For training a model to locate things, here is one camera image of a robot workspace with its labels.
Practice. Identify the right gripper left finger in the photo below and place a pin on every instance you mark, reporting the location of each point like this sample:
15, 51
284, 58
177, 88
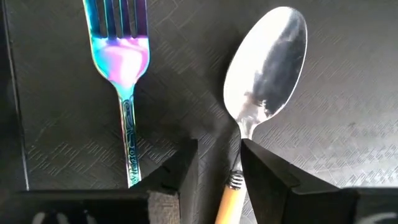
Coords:
93, 205

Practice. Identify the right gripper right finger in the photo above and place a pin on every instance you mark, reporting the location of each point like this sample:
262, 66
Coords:
311, 205

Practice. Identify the iridescent blue fork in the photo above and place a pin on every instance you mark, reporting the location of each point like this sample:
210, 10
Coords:
122, 59

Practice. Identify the black rectangular tray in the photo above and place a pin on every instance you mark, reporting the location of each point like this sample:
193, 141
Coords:
342, 93

